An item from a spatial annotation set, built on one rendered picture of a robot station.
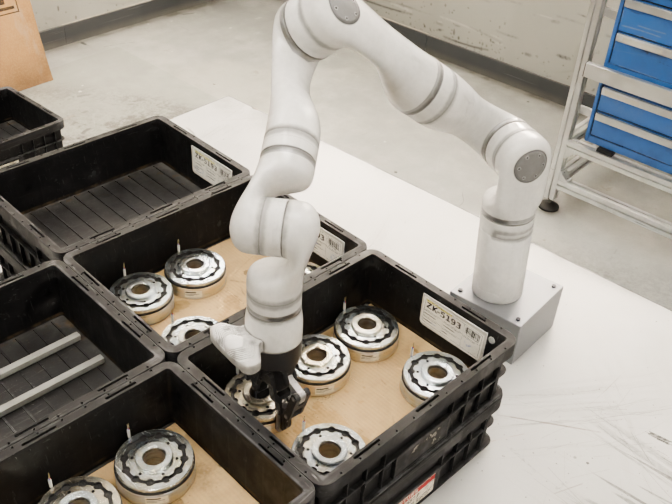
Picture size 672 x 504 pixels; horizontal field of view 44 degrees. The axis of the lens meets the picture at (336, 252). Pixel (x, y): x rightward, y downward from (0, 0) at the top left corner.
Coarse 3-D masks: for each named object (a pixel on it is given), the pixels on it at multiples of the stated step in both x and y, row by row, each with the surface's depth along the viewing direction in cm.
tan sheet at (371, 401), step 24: (408, 336) 135; (384, 360) 130; (360, 384) 126; (384, 384) 126; (312, 408) 121; (336, 408) 122; (360, 408) 122; (384, 408) 122; (408, 408) 122; (288, 432) 117; (360, 432) 118
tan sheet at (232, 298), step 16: (224, 256) 150; (240, 256) 150; (256, 256) 150; (160, 272) 145; (240, 272) 146; (224, 288) 142; (240, 288) 142; (176, 304) 138; (192, 304) 138; (208, 304) 139; (224, 304) 139; (240, 304) 139
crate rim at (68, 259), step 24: (216, 192) 148; (168, 216) 142; (96, 240) 134; (360, 240) 139; (72, 264) 129; (336, 264) 133; (96, 288) 125; (120, 312) 121; (240, 312) 122; (192, 336) 118; (168, 360) 116
